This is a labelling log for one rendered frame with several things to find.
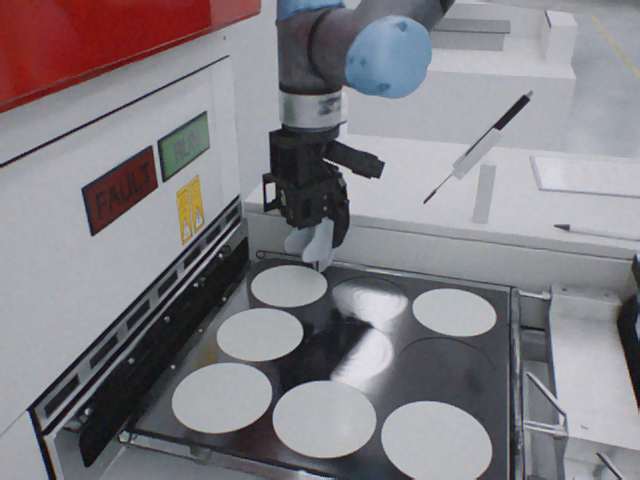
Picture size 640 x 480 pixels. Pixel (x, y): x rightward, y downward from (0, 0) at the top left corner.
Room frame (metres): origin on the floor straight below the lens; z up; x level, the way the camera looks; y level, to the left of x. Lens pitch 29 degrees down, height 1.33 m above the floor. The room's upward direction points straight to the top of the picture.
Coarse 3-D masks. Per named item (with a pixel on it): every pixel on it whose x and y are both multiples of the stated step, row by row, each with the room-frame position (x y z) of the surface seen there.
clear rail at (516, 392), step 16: (512, 304) 0.62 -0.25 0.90; (512, 320) 0.59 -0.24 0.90; (512, 336) 0.56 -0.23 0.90; (512, 352) 0.53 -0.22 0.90; (512, 368) 0.50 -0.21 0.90; (512, 384) 0.48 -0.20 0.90; (512, 400) 0.45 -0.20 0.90; (512, 416) 0.43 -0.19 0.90; (512, 432) 0.41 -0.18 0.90; (512, 448) 0.39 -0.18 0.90; (512, 464) 0.37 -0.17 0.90
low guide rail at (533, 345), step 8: (528, 336) 0.62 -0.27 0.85; (536, 336) 0.62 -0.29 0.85; (544, 336) 0.62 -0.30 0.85; (528, 344) 0.61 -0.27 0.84; (536, 344) 0.61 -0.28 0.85; (544, 344) 0.61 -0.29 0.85; (528, 352) 0.61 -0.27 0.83; (536, 352) 0.61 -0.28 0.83; (544, 352) 0.61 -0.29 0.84; (536, 360) 0.61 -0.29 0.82; (544, 360) 0.61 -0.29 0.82
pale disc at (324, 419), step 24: (312, 384) 0.48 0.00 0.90; (336, 384) 0.48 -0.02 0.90; (288, 408) 0.44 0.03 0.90; (312, 408) 0.44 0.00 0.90; (336, 408) 0.44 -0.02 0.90; (360, 408) 0.44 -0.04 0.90; (288, 432) 0.41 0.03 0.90; (312, 432) 0.41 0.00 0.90; (336, 432) 0.41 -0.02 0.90; (360, 432) 0.41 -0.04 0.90; (312, 456) 0.38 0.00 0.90; (336, 456) 0.38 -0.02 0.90
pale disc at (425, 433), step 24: (408, 408) 0.44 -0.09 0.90; (432, 408) 0.44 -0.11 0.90; (456, 408) 0.44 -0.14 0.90; (384, 432) 0.41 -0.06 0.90; (408, 432) 0.41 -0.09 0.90; (432, 432) 0.41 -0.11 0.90; (456, 432) 0.41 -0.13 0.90; (480, 432) 0.41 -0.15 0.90; (408, 456) 0.38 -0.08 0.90; (432, 456) 0.38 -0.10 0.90; (456, 456) 0.38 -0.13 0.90; (480, 456) 0.38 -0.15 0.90
